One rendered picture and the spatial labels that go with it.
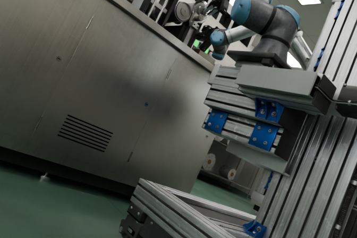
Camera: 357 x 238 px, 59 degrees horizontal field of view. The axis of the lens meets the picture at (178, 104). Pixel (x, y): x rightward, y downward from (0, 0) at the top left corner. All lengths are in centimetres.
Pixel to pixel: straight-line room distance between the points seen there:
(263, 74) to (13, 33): 95
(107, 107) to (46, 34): 42
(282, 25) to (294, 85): 40
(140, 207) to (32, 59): 73
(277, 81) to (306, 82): 9
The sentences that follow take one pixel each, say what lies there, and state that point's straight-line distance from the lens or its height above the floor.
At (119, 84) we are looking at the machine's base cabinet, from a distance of 155.
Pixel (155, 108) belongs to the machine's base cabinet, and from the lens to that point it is 168.
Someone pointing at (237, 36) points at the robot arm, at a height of 106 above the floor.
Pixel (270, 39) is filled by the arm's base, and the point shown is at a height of 90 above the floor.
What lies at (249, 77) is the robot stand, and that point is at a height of 69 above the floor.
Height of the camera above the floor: 41
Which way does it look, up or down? 7 degrees up
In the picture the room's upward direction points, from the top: 25 degrees clockwise
